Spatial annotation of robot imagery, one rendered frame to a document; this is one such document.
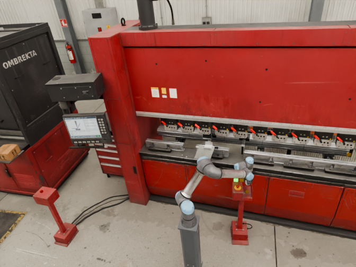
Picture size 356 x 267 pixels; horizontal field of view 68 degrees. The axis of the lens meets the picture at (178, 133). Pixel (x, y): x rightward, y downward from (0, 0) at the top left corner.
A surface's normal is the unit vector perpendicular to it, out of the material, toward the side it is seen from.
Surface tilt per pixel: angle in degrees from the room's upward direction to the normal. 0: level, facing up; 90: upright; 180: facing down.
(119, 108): 90
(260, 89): 90
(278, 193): 90
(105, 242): 0
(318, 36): 90
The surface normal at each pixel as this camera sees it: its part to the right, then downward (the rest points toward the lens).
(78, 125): -0.07, 0.55
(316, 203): -0.31, 0.54
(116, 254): -0.08, -0.84
